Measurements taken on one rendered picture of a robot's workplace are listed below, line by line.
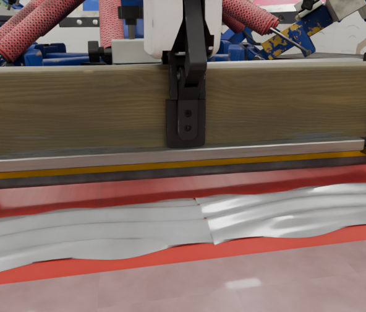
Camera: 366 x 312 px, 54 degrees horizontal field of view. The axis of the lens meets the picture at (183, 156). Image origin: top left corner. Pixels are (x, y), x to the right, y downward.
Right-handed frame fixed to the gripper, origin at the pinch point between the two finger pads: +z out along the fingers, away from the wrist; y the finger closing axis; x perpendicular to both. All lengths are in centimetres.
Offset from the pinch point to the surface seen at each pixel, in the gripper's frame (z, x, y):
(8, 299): 6.6, -11.9, 12.9
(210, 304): 6.5, -1.2, 15.3
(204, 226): 5.9, 0.1, 8.5
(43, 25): -9, -22, -63
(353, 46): 7, 200, -269
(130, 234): 6.1, -5.1, 8.3
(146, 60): -2.8, -0.7, -27.8
